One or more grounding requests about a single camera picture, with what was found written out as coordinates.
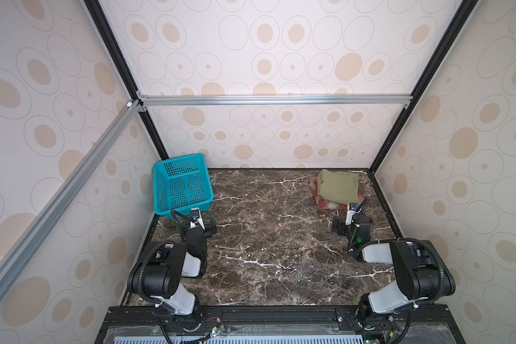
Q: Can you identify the red plaid skirt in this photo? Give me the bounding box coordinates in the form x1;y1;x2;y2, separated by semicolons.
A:
309;177;364;211

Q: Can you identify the olive green skirt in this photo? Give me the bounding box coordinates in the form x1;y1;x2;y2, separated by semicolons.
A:
318;169;361;204

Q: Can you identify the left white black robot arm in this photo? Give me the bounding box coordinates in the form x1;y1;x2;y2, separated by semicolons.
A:
127;217;217;318

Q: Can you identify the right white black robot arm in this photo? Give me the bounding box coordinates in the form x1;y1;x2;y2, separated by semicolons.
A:
331;212;457;323

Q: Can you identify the teal plastic basket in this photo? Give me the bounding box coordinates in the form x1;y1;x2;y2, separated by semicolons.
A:
153;153;214;218

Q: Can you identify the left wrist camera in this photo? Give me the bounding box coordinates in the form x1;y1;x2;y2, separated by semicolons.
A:
189;208;205;231

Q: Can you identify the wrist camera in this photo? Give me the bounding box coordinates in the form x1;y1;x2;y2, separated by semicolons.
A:
189;208;205;231
345;203;361;226

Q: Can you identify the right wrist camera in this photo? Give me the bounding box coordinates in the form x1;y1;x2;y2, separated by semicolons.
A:
345;203;361;226

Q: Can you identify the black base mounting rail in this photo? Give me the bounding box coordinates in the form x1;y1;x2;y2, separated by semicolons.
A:
96;305;464;343

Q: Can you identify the horizontal aluminium back rail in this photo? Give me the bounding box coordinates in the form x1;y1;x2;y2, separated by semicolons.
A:
140;94;413;107

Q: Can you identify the diagonal aluminium left rail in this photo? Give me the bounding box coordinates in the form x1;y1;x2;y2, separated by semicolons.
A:
0;100;141;302

